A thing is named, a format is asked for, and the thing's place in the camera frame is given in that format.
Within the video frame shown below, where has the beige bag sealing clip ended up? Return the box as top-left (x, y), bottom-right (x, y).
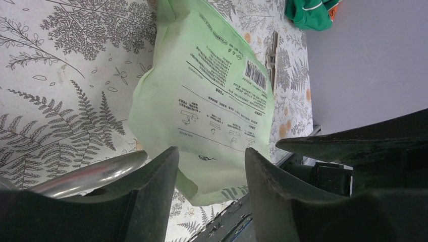
top-left (265, 31), bottom-right (279, 92)

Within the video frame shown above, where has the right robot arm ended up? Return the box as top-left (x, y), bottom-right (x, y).
top-left (276, 109), bottom-right (427, 194)

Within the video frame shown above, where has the green cat litter bag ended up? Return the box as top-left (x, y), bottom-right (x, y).
top-left (129, 1), bottom-right (275, 206)

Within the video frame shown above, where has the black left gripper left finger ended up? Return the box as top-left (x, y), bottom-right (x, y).
top-left (80, 146), bottom-right (180, 242)

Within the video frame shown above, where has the floral patterned mat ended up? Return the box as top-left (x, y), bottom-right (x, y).
top-left (0, 0), bottom-right (315, 242)

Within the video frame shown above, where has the crumpled green garment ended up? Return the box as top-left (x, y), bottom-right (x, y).
top-left (285, 0), bottom-right (342, 31)

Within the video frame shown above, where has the metal litter scoop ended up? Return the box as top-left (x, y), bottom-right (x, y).
top-left (0, 150), bottom-right (148, 199)

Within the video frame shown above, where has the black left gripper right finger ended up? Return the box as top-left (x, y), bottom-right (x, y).
top-left (245, 148), bottom-right (351, 241)

